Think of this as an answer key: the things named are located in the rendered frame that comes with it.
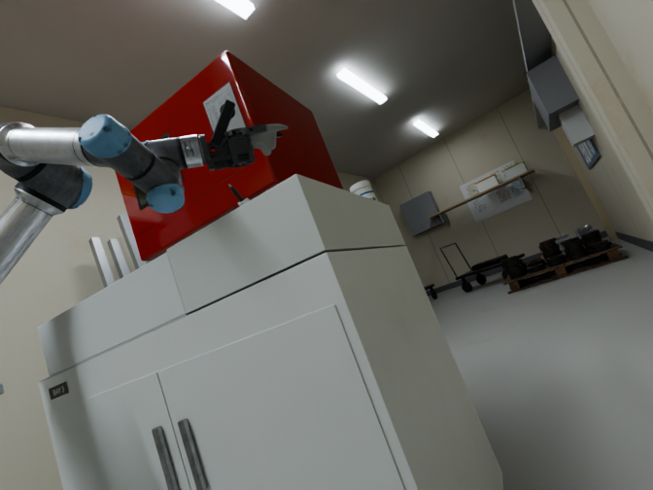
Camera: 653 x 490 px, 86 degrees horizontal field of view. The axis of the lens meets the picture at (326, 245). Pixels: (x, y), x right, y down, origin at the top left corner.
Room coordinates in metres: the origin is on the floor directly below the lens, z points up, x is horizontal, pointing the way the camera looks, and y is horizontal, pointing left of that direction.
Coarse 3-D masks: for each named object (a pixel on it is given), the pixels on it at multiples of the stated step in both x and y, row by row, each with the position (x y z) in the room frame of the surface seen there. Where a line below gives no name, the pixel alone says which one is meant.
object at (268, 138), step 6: (270, 126) 0.78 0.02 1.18; (276, 126) 0.79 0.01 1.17; (282, 126) 0.80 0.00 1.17; (258, 132) 0.78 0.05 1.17; (264, 132) 0.79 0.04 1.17; (270, 132) 0.79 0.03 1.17; (276, 132) 0.80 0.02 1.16; (252, 138) 0.79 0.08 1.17; (258, 138) 0.80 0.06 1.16; (264, 138) 0.80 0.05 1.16; (270, 138) 0.80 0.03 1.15; (264, 144) 0.80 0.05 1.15; (270, 144) 0.80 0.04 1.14
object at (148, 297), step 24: (168, 264) 0.72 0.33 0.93; (120, 288) 0.79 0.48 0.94; (144, 288) 0.76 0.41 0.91; (168, 288) 0.73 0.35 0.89; (72, 312) 0.87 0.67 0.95; (96, 312) 0.83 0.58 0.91; (120, 312) 0.80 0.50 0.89; (144, 312) 0.77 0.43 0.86; (168, 312) 0.74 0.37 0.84; (48, 336) 0.93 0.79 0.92; (72, 336) 0.88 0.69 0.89; (96, 336) 0.84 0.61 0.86; (120, 336) 0.81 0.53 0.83; (48, 360) 0.94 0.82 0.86; (72, 360) 0.89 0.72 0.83
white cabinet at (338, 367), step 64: (320, 256) 0.59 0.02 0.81; (384, 256) 0.88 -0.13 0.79; (192, 320) 0.72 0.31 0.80; (256, 320) 0.66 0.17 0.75; (320, 320) 0.60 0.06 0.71; (384, 320) 0.71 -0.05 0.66; (64, 384) 0.92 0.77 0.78; (128, 384) 0.81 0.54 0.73; (192, 384) 0.73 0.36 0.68; (256, 384) 0.67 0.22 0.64; (320, 384) 0.62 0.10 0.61; (384, 384) 0.61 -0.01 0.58; (448, 384) 0.97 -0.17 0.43; (64, 448) 0.94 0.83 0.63; (128, 448) 0.84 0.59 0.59; (192, 448) 0.74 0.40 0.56; (256, 448) 0.69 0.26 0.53; (320, 448) 0.64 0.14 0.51; (384, 448) 0.59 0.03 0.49; (448, 448) 0.78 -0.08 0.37
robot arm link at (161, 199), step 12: (156, 168) 0.66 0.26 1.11; (168, 168) 0.69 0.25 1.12; (144, 180) 0.65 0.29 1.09; (156, 180) 0.67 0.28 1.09; (168, 180) 0.69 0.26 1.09; (180, 180) 0.72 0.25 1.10; (156, 192) 0.67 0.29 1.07; (168, 192) 0.68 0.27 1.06; (180, 192) 0.70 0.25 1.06; (156, 204) 0.70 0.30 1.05; (168, 204) 0.71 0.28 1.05; (180, 204) 0.72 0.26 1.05
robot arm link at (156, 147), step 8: (144, 144) 0.72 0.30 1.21; (152, 144) 0.73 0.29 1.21; (160, 144) 0.73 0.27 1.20; (168, 144) 0.74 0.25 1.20; (176, 144) 0.74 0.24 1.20; (160, 152) 0.72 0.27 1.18; (168, 152) 0.74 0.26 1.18; (176, 152) 0.74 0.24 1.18; (176, 160) 0.75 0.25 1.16; (184, 160) 0.76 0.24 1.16; (184, 168) 0.78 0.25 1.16
